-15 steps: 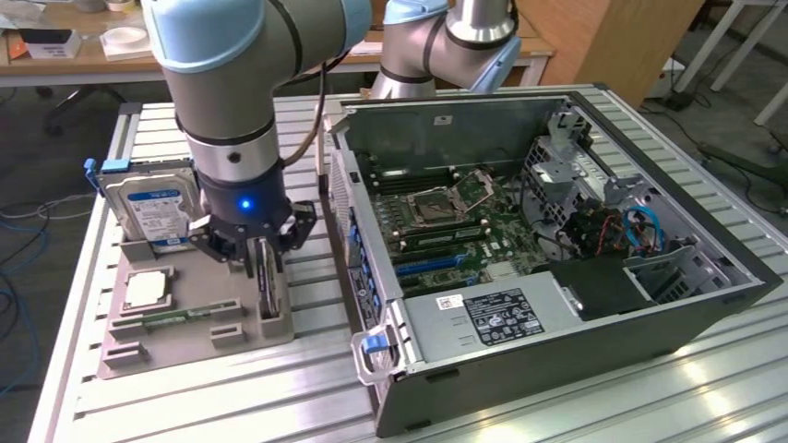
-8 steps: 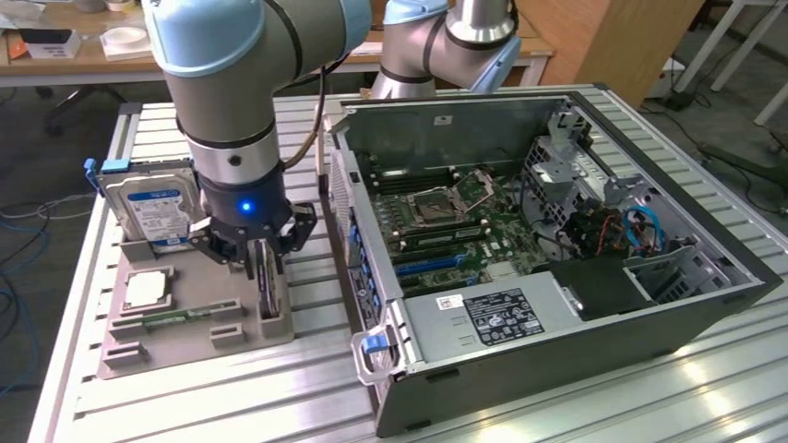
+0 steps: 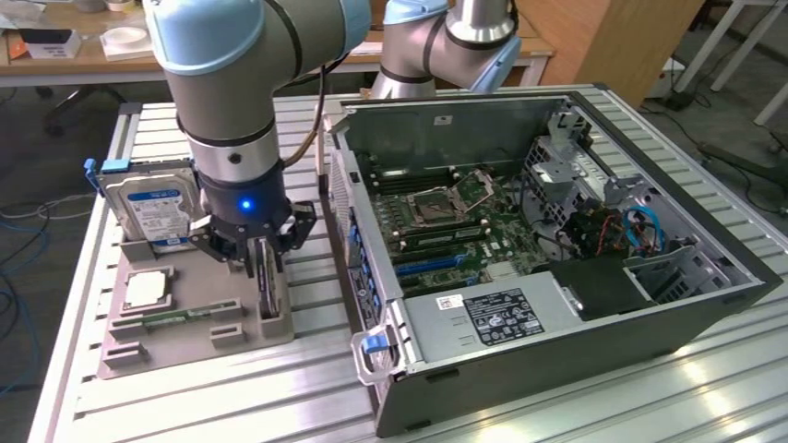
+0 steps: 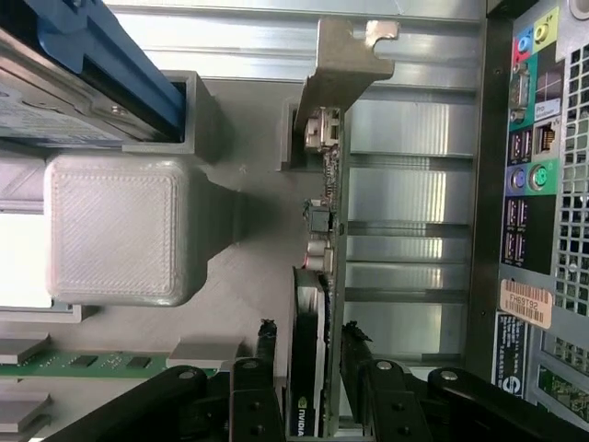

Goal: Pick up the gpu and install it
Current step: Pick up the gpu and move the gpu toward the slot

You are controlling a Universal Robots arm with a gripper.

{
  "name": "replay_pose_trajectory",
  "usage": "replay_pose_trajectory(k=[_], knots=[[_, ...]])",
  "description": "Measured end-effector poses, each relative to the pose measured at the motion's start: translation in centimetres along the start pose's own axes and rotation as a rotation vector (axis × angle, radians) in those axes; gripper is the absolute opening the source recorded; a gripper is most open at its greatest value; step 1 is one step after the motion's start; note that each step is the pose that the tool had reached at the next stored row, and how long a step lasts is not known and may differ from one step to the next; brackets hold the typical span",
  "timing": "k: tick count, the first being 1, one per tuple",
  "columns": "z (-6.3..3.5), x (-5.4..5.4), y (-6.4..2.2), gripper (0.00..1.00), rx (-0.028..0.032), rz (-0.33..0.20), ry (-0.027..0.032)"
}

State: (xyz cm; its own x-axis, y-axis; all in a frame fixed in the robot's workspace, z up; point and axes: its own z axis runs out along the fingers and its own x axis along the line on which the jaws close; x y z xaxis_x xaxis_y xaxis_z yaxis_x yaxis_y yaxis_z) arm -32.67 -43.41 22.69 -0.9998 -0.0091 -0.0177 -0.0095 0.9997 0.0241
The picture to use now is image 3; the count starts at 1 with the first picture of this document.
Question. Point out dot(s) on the green RAM stick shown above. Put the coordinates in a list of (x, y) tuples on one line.
[(184, 316)]

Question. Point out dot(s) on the grey parts rack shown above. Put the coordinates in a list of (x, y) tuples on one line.
[(203, 295)]

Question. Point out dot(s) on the black installed RAM stick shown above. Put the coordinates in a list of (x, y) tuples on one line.
[(443, 235)]

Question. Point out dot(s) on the white tape roll holder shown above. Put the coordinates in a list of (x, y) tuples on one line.
[(125, 44)]

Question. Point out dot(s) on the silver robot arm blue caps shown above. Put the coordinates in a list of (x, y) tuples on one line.
[(233, 115)]

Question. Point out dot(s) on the metal socket cover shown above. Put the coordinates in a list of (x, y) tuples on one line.
[(477, 189)]

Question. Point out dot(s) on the silver CPU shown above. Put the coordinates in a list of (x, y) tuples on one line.
[(147, 288)]

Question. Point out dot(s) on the hard disk in blue caddy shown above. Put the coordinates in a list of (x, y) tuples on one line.
[(153, 207)]

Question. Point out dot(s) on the wooden desk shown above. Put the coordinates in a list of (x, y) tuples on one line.
[(61, 69)]

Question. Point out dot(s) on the wooden cabinet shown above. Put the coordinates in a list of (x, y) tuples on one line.
[(615, 46)]

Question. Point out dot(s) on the silver chipset heatsink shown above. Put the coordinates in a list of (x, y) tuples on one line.
[(503, 272)]

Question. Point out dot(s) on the white cardboard box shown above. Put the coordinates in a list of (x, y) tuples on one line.
[(49, 44)]

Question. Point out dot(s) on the black office chair base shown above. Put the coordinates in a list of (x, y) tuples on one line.
[(80, 106)]

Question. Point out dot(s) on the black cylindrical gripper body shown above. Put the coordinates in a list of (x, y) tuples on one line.
[(245, 207)]

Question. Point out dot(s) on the white paper sheets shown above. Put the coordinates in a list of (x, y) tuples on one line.
[(365, 48)]

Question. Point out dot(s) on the green motherboard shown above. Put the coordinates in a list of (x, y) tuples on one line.
[(492, 240)]

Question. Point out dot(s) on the CPU socket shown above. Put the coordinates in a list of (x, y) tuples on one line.
[(433, 207)]

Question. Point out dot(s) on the black stand base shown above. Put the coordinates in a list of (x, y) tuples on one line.
[(744, 159)]

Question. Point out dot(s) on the open black PC case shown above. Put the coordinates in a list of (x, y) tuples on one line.
[(615, 346)]

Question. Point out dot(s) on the blue case release latch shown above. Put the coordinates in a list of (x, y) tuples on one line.
[(373, 344)]

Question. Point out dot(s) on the blue expansion slot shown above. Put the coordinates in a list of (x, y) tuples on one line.
[(424, 268)]

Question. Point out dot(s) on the white table frame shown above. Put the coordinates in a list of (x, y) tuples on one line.
[(732, 27)]

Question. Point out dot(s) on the metal disk bay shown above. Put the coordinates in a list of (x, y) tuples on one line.
[(677, 277)]

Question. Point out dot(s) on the metal drive cage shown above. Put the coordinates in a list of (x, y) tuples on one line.
[(567, 175)]

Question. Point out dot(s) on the grey power supply unit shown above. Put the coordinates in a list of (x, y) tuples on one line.
[(492, 318)]

